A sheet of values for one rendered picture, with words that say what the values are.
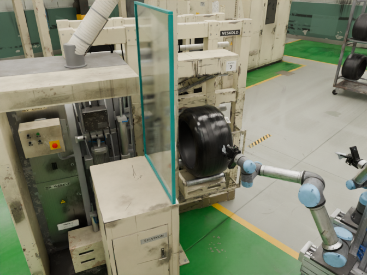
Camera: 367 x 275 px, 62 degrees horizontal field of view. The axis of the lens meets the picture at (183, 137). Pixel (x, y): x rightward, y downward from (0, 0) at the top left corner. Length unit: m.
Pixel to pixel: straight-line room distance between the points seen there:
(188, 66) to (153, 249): 1.32
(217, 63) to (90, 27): 0.97
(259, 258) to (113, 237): 1.79
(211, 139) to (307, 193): 0.74
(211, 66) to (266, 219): 1.85
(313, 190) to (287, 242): 1.58
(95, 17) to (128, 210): 1.22
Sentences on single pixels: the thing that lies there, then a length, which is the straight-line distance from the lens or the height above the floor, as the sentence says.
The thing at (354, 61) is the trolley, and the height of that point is 0.78.
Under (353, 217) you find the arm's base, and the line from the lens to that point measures 2.69.
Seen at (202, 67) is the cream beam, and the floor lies 1.71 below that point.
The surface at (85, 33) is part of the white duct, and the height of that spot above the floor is 2.01.
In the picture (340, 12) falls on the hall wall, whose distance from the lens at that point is 13.40.
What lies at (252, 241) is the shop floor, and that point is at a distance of 3.28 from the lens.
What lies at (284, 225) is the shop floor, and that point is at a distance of 3.54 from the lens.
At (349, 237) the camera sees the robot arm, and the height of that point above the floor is 0.95.
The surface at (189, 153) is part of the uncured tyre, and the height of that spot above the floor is 0.97.
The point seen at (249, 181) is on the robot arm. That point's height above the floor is 1.18.
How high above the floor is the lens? 2.34
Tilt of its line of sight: 28 degrees down
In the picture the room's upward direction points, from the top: straight up
